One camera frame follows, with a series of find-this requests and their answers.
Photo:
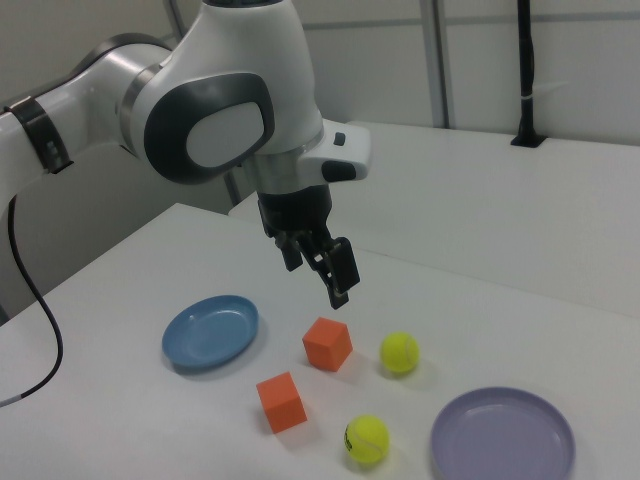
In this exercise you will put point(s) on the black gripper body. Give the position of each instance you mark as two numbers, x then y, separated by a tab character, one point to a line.
295	212

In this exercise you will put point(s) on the purple plate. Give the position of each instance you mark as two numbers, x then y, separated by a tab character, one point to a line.
500	440

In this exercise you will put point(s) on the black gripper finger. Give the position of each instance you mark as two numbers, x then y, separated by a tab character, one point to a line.
291	255
342	270

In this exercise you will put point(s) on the plain yellow tennis ball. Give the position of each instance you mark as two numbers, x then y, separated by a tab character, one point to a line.
400	352

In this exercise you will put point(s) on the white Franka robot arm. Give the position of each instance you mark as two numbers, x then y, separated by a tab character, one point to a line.
220	75

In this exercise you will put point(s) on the black clamped pole stand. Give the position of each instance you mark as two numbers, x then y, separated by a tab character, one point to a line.
525	75

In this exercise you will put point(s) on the orange cube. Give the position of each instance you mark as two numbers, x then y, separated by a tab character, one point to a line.
327	347
282	402

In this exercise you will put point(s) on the tennis ball with black print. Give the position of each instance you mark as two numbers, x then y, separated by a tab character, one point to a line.
367	439

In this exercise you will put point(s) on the blue plate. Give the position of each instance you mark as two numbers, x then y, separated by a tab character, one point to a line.
210	332

